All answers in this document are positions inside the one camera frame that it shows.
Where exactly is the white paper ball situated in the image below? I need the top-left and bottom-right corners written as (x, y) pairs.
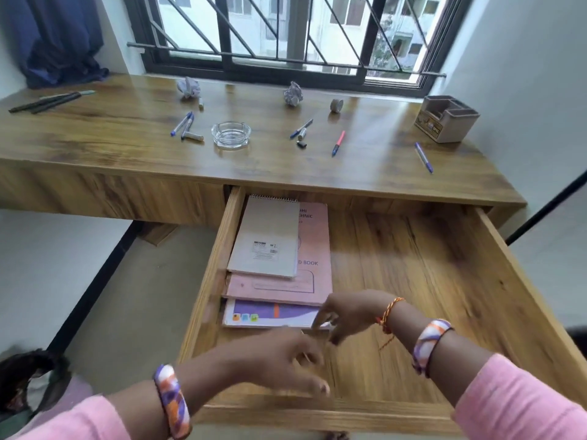
top-left (177, 76), bottom-right (202, 99)

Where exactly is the pink trash bin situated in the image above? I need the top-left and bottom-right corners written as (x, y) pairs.
top-left (0, 348), bottom-right (95, 440)

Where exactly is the black bag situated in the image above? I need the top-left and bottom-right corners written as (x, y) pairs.
top-left (566, 327), bottom-right (587, 358)

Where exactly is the person's left hand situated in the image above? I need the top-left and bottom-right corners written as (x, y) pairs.
top-left (220, 327), bottom-right (332, 400)

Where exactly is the wooden drawer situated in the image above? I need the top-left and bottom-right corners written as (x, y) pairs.
top-left (176, 186), bottom-right (587, 436)

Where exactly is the clear glass ashtray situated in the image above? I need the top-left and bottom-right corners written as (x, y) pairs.
top-left (210, 121), bottom-right (252, 150)

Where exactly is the purple blue pen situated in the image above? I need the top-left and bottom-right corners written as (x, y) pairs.
top-left (414, 141), bottom-right (434, 175)

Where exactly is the blue cover book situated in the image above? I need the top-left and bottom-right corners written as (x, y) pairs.
top-left (222, 298), bottom-right (332, 329)

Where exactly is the pink sleeve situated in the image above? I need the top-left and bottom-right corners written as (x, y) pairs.
top-left (9, 394), bottom-right (131, 440)
top-left (451, 354), bottom-right (587, 440)

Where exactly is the person's right hand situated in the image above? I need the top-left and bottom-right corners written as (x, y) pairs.
top-left (311, 290), bottom-right (395, 347)

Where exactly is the grey spiral notepad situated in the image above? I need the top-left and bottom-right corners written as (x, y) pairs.
top-left (227, 194), bottom-right (301, 280)

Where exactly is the pink left sleeve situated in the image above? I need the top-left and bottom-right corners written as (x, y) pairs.
top-left (9, 394), bottom-right (131, 440)

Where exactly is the orange thread bracelet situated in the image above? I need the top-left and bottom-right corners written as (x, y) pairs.
top-left (375, 296), bottom-right (407, 351)

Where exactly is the patterned wrist bangle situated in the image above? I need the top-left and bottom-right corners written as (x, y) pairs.
top-left (153, 364), bottom-right (193, 439)
top-left (412, 318), bottom-right (455, 379)

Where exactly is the blue curtain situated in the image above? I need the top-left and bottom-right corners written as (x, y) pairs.
top-left (0, 0), bottom-right (110, 90)

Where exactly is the pink right sleeve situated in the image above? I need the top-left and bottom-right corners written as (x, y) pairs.
top-left (451, 354), bottom-right (587, 440)

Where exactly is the patterned right wrist bangle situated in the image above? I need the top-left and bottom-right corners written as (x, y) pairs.
top-left (412, 318), bottom-right (455, 379)

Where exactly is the person's right forearm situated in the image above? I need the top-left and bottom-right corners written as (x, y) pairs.
top-left (383, 297), bottom-right (487, 406)

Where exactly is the person's left forearm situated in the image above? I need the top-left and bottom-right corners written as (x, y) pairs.
top-left (108, 350), bottom-right (230, 440)

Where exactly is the pink record book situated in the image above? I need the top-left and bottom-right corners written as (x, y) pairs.
top-left (221, 201), bottom-right (334, 307)

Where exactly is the black framed grille window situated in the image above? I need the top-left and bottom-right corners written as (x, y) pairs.
top-left (121, 0), bottom-right (476, 98)

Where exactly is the pink desk organizer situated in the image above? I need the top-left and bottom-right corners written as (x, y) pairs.
top-left (414, 95), bottom-right (481, 144)

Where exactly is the patterned left wrist bangle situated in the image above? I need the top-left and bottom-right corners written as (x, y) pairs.
top-left (153, 364), bottom-right (193, 439)

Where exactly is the silver blue capped pen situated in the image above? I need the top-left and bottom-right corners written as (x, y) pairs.
top-left (289, 117), bottom-right (314, 140)

